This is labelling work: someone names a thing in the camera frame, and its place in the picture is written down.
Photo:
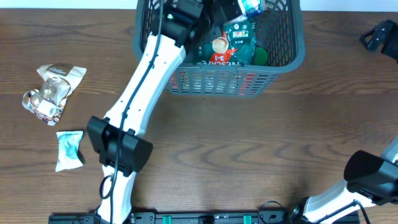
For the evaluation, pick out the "Pantree cookie pouch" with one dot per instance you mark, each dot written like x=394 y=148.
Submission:
x=48 y=103

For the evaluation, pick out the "grey plastic mesh basket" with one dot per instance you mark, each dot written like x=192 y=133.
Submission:
x=279 y=30

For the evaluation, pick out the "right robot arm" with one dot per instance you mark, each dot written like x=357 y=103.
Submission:
x=368 y=181

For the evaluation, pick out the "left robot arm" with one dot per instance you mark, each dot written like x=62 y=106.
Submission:
x=118 y=138

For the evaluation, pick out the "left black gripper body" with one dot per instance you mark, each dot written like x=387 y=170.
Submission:
x=206 y=27

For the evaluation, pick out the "Kleenex tissue multipack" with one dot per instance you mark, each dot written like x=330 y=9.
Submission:
x=252 y=8

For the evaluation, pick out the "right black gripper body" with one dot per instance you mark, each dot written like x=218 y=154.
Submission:
x=391 y=48

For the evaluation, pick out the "small white-green sachet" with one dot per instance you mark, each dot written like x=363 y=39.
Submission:
x=68 y=147

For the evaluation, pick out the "black aluminium rail base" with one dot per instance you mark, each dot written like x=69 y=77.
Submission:
x=264 y=215

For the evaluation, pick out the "orange spaghetti pasta packet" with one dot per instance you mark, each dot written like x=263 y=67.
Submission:
x=214 y=83

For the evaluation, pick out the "green Nescafe coffee bag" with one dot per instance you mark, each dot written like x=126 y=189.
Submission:
x=236 y=46

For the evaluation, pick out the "small green packet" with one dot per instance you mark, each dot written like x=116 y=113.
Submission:
x=260 y=57

